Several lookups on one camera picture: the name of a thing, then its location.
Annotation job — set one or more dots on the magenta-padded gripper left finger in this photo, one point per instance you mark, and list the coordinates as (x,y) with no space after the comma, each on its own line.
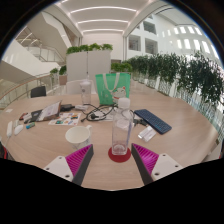
(60,166)

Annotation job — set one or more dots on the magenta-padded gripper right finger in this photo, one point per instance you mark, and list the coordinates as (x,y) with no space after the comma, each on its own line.
(163,165)

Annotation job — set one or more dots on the clear plastic water bottle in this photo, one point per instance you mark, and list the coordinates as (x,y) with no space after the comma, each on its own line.
(121,130)

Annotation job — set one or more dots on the small white packet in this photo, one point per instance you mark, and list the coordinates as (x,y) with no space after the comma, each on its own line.
(143,131)
(150,136)

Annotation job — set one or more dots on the white cup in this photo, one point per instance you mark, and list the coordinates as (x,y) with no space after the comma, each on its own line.
(78,136)

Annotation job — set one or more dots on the dark blue keyboard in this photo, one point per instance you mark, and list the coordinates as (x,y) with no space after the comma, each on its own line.
(153,120)

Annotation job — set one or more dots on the colourful sticker sheet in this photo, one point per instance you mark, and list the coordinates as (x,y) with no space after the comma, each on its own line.
(65,119)

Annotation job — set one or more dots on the flat round red coaster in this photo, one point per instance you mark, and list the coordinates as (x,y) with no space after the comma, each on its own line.
(115,158)

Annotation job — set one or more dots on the small teal marker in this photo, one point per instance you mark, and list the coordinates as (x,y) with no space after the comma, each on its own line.
(30,125)

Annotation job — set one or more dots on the white computer mouse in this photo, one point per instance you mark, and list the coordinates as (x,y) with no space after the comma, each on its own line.
(18,129)

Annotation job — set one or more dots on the black notebook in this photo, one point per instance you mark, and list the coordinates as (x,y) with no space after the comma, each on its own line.
(35,115)

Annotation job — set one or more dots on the small white box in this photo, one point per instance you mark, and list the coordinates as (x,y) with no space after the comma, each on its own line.
(27,118)

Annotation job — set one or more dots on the red black chair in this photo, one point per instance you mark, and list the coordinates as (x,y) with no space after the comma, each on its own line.
(2,151)

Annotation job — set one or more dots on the small black power bank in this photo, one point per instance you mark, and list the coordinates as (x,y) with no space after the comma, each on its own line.
(66,107)

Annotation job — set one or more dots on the small white adapter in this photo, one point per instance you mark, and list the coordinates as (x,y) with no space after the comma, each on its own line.
(15,123)

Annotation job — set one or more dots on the small red black case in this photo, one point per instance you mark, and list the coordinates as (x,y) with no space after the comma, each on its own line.
(23,116)

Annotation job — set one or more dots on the white power strip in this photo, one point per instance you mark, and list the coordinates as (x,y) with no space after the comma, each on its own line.
(9,128)

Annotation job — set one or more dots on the white paper slip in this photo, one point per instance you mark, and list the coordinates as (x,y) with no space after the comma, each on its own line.
(9,110)

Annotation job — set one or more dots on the clear shaker bottle white lid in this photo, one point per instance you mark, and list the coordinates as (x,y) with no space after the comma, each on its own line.
(86,93)

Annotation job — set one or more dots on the white chair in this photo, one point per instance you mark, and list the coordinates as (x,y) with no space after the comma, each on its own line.
(75,87)

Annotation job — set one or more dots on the green tote bag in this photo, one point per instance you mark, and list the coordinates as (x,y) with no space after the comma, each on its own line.
(110,90)

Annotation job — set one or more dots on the row of green plants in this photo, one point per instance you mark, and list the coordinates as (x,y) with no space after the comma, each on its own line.
(180,73)

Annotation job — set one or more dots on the small potted plants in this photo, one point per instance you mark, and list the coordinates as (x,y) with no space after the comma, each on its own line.
(58,73)

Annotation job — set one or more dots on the white cabinet with plants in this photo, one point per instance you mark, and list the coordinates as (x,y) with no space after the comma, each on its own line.
(88,70)

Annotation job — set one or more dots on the low planter with plants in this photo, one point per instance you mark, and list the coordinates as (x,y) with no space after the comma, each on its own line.
(120,66)

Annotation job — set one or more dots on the ceiling light strips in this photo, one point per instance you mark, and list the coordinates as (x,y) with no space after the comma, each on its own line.
(103,20)

